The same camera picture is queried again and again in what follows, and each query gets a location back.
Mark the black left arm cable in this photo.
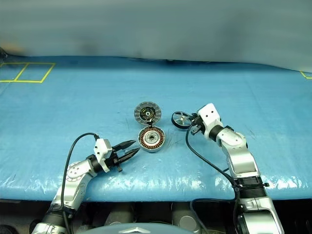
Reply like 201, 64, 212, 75
60, 132, 99, 234

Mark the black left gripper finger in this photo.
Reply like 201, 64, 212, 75
113, 139, 137, 152
119, 147, 141, 163

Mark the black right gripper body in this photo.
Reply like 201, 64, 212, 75
189, 113, 208, 137

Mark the silver spoked rotor bell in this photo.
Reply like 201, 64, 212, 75
171, 111, 194, 128

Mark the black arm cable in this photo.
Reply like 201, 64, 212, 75
185, 126, 241, 234
60, 132, 99, 234

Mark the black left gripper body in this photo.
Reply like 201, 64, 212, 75
104, 145, 124, 173

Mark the dark rounded grey shape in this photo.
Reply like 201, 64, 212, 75
171, 203, 199, 233
105, 204, 135, 226

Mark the yellow tape double square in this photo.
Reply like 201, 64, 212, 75
0, 62, 57, 84

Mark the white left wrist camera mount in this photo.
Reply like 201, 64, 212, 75
93, 138, 114, 172

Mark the blue plastic table cover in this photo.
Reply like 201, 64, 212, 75
0, 55, 312, 203

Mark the grey robot torso top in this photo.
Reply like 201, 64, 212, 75
83, 223, 194, 234

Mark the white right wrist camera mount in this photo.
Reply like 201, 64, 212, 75
197, 103, 224, 140

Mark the motor stator with copper windings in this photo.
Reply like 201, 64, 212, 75
136, 125, 167, 154

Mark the round motor cover circuit board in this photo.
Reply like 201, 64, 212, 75
134, 100, 162, 125

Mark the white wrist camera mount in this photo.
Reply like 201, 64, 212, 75
93, 138, 114, 172
197, 103, 224, 140

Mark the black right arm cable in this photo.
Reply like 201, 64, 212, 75
185, 126, 241, 234

